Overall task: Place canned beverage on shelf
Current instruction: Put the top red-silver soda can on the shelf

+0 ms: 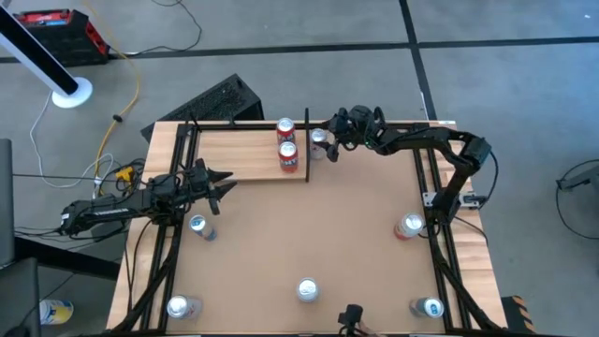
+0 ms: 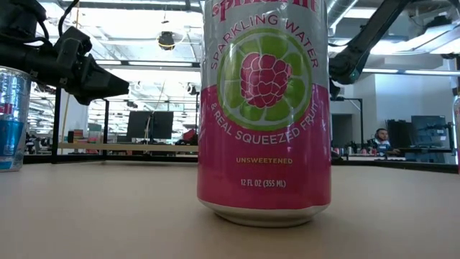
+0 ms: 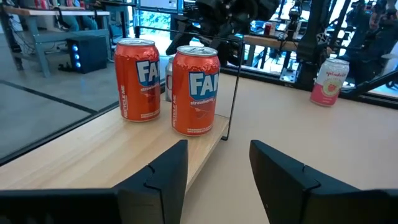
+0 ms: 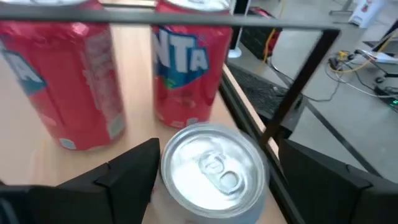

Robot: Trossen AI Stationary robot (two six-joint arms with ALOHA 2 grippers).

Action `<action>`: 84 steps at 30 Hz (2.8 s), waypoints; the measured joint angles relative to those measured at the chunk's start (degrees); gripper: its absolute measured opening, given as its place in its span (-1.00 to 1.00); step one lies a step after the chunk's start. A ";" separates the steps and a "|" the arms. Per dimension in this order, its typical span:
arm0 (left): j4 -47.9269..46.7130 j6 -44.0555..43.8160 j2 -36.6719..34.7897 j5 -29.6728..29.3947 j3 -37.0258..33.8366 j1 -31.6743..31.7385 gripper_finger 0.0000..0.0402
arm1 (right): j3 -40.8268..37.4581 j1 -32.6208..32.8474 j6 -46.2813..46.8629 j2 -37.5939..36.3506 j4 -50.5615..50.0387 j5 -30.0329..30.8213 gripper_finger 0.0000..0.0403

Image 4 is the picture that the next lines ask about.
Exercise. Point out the silver Diet Coke can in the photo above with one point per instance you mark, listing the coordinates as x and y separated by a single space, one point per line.
214 174

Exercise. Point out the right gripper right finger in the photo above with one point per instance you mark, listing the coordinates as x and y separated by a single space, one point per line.
326 193

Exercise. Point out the black-framed wooden shelf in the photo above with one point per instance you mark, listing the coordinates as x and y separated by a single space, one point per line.
217 20

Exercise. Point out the white box with red print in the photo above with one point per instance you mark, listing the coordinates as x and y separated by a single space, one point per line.
367 14

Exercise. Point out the red black toolbox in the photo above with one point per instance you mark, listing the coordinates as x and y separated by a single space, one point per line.
255 40

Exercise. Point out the red Fanta can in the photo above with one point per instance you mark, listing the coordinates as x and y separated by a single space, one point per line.
186 93
68 93

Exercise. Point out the black table frame rail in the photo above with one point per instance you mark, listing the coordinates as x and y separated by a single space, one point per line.
281 199

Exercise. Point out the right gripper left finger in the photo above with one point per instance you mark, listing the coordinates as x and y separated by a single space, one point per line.
124 186

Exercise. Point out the white-based pole stand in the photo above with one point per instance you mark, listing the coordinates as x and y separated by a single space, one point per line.
235 53

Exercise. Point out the black computer with green light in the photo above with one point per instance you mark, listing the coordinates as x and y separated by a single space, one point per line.
388 93

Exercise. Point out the white power strip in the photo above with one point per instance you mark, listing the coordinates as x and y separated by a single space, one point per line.
384 57

